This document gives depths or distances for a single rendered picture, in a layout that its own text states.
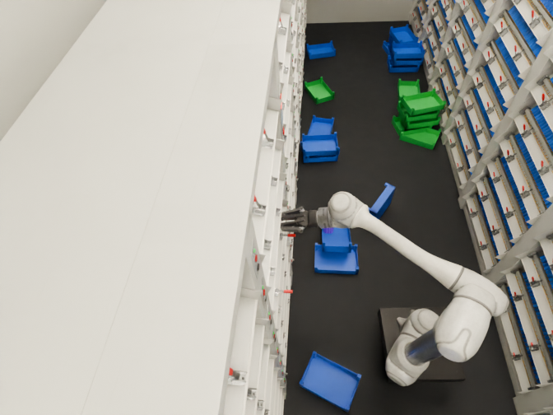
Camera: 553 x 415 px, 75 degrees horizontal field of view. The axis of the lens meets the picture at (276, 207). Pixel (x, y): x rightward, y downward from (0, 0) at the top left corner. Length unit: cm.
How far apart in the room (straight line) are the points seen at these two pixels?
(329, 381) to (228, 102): 181
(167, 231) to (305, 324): 182
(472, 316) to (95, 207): 118
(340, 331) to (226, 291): 186
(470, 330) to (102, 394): 111
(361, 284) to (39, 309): 212
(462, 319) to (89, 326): 112
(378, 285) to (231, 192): 196
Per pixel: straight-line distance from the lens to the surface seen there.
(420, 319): 197
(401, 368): 192
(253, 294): 87
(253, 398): 102
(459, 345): 138
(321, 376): 237
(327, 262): 263
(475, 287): 147
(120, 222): 79
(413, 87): 413
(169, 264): 69
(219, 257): 67
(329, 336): 244
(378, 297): 257
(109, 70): 123
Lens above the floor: 233
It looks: 54 degrees down
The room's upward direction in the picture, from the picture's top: 6 degrees counter-clockwise
